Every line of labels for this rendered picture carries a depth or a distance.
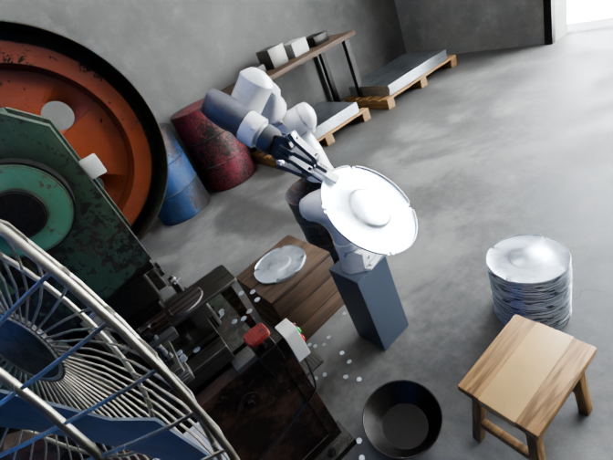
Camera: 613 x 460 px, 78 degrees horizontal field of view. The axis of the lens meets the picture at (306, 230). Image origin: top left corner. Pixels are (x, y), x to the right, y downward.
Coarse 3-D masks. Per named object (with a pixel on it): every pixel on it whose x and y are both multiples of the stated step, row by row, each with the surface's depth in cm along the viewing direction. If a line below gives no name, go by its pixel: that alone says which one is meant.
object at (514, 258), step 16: (512, 240) 161; (528, 240) 157; (496, 256) 157; (512, 256) 153; (528, 256) 150; (544, 256) 147; (560, 256) 145; (496, 272) 150; (512, 272) 148; (528, 272) 145; (544, 272) 142; (560, 272) 139
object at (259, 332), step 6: (258, 324) 108; (252, 330) 106; (258, 330) 106; (264, 330) 105; (246, 336) 106; (252, 336) 105; (258, 336) 104; (264, 336) 103; (246, 342) 104; (252, 342) 103; (258, 342) 103; (264, 342) 107; (252, 348) 103
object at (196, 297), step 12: (204, 276) 136; (216, 276) 133; (228, 276) 130; (192, 288) 131; (204, 288) 129; (216, 288) 126; (180, 300) 128; (192, 300) 125; (204, 300) 123; (168, 312) 126; (180, 312) 122; (192, 312) 122; (204, 312) 127; (192, 324) 126; (216, 324) 130
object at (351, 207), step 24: (336, 168) 104; (360, 168) 109; (336, 192) 100; (360, 192) 103; (384, 192) 108; (336, 216) 95; (360, 216) 97; (384, 216) 101; (408, 216) 105; (360, 240) 94; (384, 240) 97; (408, 240) 100
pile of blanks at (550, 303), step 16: (496, 288) 155; (512, 288) 146; (528, 288) 142; (544, 288) 140; (560, 288) 142; (496, 304) 162; (512, 304) 151; (528, 304) 148; (544, 304) 145; (560, 304) 146; (544, 320) 151; (560, 320) 151
